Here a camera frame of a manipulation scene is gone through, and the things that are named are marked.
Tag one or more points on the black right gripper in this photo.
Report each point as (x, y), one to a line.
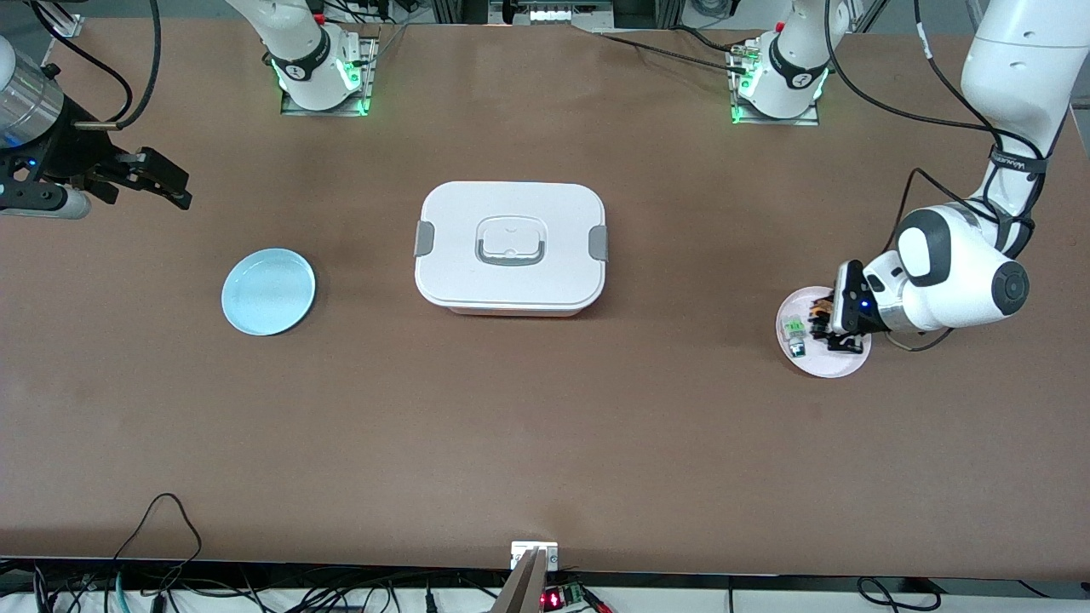
(64, 151)

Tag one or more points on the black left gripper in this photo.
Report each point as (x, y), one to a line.
(823, 324)

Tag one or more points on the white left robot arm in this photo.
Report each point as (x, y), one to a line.
(962, 272)

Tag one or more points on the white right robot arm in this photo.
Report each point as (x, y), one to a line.
(302, 51)

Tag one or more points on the white plate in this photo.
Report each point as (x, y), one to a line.
(817, 364)

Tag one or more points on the light blue plate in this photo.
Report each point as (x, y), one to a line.
(268, 294)

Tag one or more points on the white lidded container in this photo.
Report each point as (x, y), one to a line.
(460, 281)

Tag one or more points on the circuit board with red display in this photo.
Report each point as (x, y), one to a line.
(553, 599)

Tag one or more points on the aluminium profile bar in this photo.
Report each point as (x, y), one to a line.
(521, 592)

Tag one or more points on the white power strip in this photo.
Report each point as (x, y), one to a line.
(549, 14)

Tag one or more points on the green push-button switch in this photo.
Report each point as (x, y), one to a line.
(794, 328)

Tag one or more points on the metal corner bracket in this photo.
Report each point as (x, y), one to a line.
(66, 25)

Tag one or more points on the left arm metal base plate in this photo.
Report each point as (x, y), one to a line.
(805, 119)

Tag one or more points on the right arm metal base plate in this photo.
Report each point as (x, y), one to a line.
(371, 77)

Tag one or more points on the small metal bracket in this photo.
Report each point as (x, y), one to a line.
(521, 552)

